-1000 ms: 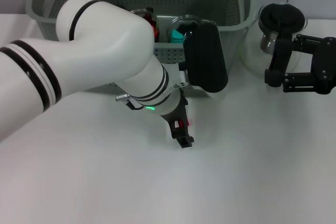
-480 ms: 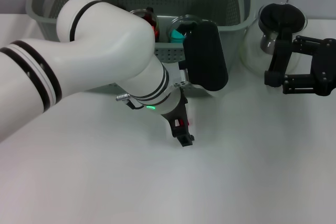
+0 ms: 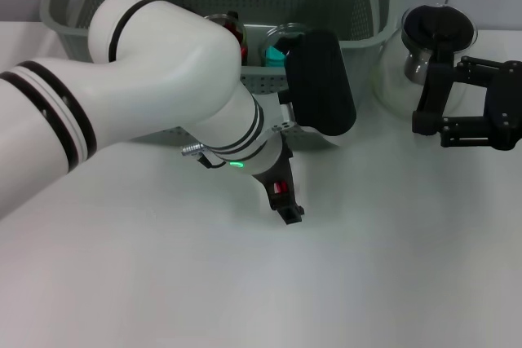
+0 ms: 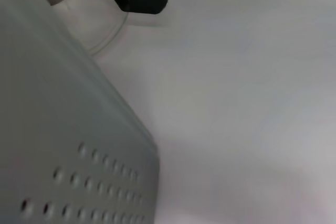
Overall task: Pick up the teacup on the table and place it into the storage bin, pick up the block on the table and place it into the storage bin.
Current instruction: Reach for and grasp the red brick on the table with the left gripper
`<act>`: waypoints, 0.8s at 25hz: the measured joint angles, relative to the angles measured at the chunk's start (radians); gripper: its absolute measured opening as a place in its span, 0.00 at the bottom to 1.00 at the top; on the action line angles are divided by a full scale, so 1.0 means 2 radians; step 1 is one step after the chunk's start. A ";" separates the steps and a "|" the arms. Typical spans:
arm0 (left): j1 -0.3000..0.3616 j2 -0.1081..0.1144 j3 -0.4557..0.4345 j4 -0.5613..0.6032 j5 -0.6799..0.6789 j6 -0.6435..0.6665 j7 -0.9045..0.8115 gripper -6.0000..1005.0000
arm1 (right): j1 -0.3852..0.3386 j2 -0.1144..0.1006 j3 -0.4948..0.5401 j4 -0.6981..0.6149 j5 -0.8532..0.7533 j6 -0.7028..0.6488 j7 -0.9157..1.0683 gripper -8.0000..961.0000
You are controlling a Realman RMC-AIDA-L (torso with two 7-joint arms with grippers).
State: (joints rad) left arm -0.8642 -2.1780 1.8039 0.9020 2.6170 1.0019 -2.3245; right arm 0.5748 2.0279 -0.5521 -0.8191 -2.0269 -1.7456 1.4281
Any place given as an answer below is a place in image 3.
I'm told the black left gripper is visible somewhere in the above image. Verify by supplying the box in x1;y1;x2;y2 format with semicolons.
251;141;306;226

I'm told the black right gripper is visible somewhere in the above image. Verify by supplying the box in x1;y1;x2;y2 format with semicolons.
411;55;522;152

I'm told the teal toy brick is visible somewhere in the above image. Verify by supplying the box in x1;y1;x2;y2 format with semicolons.
265;44;289;68

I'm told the glass jar with teal bricks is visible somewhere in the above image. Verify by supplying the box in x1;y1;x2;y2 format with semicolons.
260;22;313;68

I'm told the glass teacup with black holder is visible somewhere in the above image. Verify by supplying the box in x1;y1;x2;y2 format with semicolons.
203;10;249;66

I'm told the glass carafe with black handle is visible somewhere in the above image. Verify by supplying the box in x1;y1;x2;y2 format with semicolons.
371;2;479;121

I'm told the left arm cable with plug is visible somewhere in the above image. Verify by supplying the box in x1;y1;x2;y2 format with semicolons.
181;142;226;170

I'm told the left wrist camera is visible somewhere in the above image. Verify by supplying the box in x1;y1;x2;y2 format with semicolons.
279;29;358;138

